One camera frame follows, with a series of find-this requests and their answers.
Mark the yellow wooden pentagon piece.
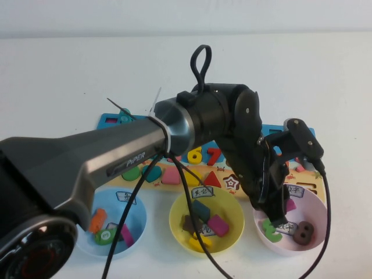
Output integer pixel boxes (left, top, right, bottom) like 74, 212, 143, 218
180, 170, 203, 187

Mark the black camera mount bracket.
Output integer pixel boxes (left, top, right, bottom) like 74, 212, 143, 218
257, 130, 306, 172

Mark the green fish piece numbered 3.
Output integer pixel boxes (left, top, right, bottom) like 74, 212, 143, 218
93, 227, 120, 246

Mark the yellow equals sign piece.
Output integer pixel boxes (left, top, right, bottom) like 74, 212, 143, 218
188, 232, 213, 251

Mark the pale pink plastic bowl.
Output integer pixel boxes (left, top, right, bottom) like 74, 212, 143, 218
252, 185, 329, 256

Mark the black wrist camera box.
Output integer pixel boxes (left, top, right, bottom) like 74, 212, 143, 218
283, 117, 325, 160

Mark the pink wooden trapezoid piece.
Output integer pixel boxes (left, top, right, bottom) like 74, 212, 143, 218
161, 168, 181, 186

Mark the black camera cable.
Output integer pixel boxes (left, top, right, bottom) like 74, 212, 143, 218
170, 152, 332, 279

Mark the dark grey wooden block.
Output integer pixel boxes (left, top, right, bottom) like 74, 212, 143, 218
190, 199, 212, 222

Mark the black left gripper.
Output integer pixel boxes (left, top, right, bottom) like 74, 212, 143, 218
255, 156, 290, 230

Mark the red wooden triangle piece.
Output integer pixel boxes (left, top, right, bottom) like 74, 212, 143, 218
202, 170, 222, 187

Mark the brown wooden star piece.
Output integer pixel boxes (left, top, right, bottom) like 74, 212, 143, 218
182, 214, 203, 234

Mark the magenta wooden fish piece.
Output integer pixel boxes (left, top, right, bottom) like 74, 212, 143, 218
118, 223, 135, 248

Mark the orange wooden fish piece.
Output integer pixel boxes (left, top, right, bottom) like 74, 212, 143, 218
88, 208, 108, 234

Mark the red wooden number 7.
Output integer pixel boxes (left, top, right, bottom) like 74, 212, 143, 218
205, 147, 224, 166

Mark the green wooden circle piece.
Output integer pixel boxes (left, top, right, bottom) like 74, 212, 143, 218
121, 167, 141, 181

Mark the colourful wooden puzzle board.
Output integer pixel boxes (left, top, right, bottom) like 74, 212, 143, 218
97, 113, 326, 201

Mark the white label marked 数字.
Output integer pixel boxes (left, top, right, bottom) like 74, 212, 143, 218
286, 184, 305, 198
276, 222, 297, 233

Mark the black looped cable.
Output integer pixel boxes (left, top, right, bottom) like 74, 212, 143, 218
190, 44, 212, 92

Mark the yellow plastic bowl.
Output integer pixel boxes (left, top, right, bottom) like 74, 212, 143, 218
169, 186, 245, 259

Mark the light blue plastic bowl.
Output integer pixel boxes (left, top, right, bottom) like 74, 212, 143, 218
74, 187, 148, 257

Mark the brown wooden number 8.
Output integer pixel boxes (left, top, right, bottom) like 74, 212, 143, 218
292, 220, 316, 244

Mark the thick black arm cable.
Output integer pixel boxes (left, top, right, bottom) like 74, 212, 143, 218
101, 155, 163, 279

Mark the white label marked 其它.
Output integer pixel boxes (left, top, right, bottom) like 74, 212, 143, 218
197, 223, 217, 238
191, 187, 215, 200

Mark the yellow wooden number 6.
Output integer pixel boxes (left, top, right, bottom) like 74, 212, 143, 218
187, 146, 203, 166

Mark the green wooden number 3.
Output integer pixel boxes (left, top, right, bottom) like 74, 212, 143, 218
261, 218, 283, 242

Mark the magenta wooden rectangle block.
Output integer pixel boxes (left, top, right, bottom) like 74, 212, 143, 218
207, 214, 230, 238

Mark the teal wooden heart piece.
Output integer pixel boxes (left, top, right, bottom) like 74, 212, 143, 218
141, 164, 163, 183

